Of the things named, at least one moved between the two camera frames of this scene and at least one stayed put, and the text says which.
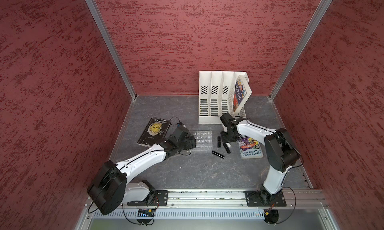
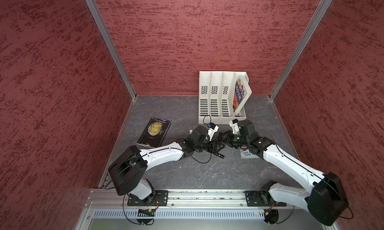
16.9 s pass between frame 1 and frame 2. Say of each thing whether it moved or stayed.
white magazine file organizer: stayed
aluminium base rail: stayed
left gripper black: moved
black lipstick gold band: stayed
